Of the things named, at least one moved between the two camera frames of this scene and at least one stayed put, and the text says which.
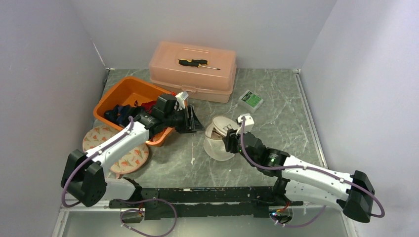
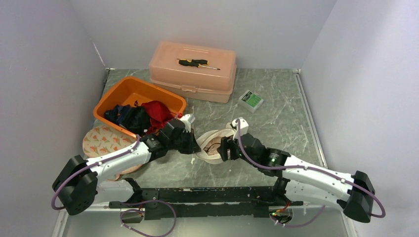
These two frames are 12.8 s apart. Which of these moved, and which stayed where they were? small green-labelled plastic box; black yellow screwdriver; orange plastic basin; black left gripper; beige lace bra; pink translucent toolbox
Moved: black left gripper; beige lace bra
Stayed: small green-labelled plastic box; pink translucent toolbox; black yellow screwdriver; orange plastic basin
